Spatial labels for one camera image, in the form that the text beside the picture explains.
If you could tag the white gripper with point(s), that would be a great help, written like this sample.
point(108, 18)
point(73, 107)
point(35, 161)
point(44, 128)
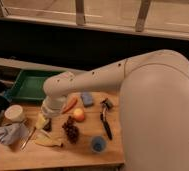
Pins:
point(51, 107)

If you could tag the yellow banana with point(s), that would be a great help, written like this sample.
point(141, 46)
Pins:
point(47, 141)

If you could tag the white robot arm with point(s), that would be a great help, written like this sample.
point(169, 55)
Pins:
point(153, 101)

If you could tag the white paper cup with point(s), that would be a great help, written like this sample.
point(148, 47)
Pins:
point(15, 113)

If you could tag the blue plastic cup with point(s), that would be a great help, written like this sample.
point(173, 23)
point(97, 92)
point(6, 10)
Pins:
point(98, 144)

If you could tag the black rectangular block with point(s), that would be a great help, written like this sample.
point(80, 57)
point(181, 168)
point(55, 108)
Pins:
point(48, 126)

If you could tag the metal fork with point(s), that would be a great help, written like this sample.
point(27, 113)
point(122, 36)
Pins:
point(28, 138)

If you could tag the grey blue cloth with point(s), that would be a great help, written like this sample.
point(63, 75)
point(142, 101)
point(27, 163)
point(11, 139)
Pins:
point(12, 132)

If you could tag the dark grape bunch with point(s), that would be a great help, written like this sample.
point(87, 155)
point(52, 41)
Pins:
point(71, 131)

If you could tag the green plastic tray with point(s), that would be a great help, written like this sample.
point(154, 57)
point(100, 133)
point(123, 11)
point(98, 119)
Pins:
point(28, 86)

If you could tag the yellow red apple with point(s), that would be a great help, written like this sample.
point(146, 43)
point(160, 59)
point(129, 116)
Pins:
point(79, 115)

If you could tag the orange carrot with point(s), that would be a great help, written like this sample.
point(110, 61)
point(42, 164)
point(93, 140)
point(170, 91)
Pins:
point(70, 105)

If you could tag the blue sponge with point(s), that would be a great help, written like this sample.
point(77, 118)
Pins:
point(87, 99)

